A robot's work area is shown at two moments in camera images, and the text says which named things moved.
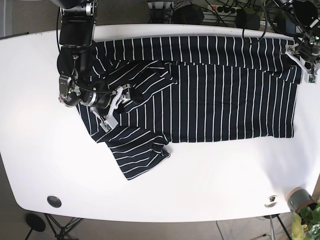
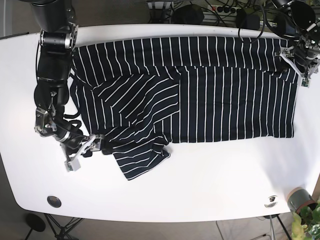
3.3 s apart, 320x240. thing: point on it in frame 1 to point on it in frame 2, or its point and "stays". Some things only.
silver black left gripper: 70,94 to 45,125
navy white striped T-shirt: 189,89 stays
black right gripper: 309,46 stays
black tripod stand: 35,223 stays
